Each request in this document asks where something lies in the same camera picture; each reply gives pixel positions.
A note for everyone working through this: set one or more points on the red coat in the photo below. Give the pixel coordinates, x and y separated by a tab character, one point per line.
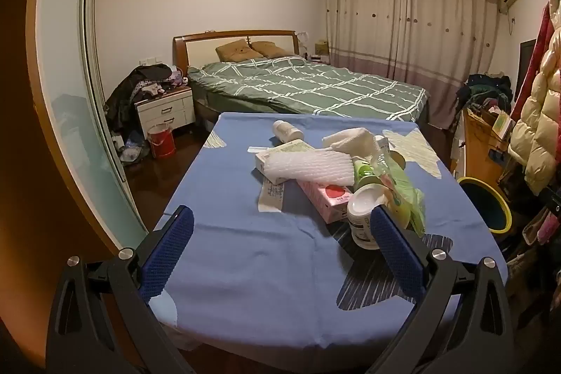
537	45

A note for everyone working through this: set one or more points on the white nightstand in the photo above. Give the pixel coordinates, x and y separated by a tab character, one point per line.
164	111

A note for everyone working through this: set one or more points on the cream puffer jacket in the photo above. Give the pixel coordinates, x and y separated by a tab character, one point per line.
539	115

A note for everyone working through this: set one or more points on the white paper strip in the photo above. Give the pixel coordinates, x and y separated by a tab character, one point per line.
261	149

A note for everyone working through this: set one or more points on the brown pillow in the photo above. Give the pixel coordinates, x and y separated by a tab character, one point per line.
236	52
271	49

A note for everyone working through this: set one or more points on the blue star print tablecloth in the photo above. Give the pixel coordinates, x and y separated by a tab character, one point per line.
263	269

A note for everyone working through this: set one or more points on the clothes pile on desk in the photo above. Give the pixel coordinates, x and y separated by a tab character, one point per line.
486	89

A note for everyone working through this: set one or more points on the small white pill bottle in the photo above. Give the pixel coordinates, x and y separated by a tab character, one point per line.
287	131

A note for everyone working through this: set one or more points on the green book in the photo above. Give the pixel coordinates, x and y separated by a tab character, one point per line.
503	125

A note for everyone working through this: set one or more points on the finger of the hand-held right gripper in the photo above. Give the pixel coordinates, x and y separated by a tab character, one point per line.
553	201

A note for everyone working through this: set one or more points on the green plastic bag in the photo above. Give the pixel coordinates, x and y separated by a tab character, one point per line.
405	194

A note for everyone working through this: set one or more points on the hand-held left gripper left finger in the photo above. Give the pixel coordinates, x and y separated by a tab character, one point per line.
168	251

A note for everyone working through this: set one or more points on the pink beige curtain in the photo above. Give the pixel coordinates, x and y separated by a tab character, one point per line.
394	28

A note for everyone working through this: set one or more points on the red bucket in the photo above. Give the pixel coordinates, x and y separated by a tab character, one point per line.
162	144

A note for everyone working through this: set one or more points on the white green cardboard box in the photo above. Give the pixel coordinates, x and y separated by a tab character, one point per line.
287	148

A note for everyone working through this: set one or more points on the white printed paper receipt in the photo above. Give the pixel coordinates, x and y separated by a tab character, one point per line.
271	196

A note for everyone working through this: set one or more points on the yellow rimmed dark bin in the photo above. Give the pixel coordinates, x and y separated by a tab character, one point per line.
480	205

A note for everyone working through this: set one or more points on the pink cardboard box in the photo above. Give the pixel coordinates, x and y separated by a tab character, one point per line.
328	198

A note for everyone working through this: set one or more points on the tissue box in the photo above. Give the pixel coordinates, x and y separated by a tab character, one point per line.
321	49

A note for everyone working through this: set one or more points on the white foam net sleeve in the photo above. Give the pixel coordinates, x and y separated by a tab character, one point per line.
307	168

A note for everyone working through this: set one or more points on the pink garment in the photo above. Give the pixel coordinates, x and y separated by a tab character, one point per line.
543	225

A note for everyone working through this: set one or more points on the white bedside lamp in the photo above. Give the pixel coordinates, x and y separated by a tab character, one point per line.
302	37

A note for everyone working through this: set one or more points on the green checked duvet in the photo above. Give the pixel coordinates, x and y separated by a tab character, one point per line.
307	85

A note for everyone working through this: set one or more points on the black television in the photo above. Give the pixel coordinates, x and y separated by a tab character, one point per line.
526	63

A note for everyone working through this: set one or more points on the frosted glass sliding door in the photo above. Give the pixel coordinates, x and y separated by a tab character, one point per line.
65	93

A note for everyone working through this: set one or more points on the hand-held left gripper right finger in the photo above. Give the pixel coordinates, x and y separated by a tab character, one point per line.
394	251

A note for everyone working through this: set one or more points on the wooden bed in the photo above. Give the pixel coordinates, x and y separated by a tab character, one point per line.
206	45

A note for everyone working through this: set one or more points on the floor clutter bags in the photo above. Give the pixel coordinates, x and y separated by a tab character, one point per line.
131	150

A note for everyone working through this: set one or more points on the dark clothes pile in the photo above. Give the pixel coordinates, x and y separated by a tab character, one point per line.
144	78

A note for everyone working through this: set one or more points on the white wall switch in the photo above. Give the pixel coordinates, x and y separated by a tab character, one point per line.
147	61

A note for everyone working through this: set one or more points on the white plastic cup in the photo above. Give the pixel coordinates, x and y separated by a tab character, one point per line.
361	220

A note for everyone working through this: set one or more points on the white bottle green label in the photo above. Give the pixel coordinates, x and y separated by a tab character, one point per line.
363	172

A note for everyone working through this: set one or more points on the wooden desk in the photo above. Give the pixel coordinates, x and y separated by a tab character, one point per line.
477	141

